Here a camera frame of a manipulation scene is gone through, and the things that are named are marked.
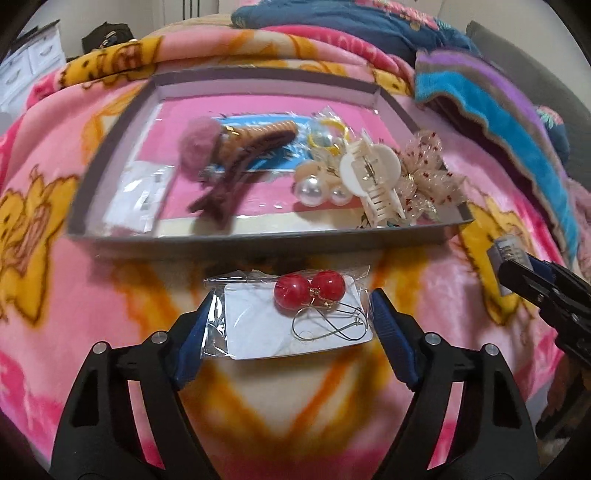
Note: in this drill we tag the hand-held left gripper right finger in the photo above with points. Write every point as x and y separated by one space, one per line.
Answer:
392 341

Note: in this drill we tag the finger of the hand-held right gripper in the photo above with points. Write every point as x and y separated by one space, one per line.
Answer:
547 272
521 277

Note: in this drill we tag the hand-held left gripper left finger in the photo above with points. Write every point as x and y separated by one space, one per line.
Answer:
194 341

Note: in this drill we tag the small silver earrings packet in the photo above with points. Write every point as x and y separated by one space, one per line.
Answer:
505 251

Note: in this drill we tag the red ball earrings packet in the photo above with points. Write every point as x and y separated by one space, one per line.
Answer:
258 323

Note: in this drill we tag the grey shallow cardboard box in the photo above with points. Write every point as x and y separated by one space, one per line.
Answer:
231 242

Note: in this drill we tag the maroon long hair clip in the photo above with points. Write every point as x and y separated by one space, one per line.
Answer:
217 198

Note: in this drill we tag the pink bear printed blanket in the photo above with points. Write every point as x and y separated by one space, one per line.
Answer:
92 286

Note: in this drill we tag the sheer glitter bow hair clip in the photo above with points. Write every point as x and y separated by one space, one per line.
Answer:
429 180

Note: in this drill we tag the striped fleece blanket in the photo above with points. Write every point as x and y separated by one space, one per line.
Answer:
498 115

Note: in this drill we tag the pink book with blue label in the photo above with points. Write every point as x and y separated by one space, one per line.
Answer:
277 194

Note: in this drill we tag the white claw hair clip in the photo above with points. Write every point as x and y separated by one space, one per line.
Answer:
374 170

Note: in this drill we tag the pearl hair clip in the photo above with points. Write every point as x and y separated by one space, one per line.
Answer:
309 189

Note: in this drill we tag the ice cream cone hair clip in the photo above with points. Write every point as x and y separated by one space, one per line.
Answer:
258 134

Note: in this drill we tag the grey padded headboard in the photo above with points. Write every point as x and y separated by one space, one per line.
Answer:
517 50

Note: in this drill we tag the yellow earrings clear packet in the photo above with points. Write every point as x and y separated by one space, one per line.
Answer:
330 121

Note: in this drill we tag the dark bag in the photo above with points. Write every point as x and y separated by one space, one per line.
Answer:
108 37

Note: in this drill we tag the blue floral quilt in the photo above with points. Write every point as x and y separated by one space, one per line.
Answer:
332 23

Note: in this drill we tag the tan bed sheet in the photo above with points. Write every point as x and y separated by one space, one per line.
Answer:
212 21

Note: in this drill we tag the white drawer dresser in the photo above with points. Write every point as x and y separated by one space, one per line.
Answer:
27 64

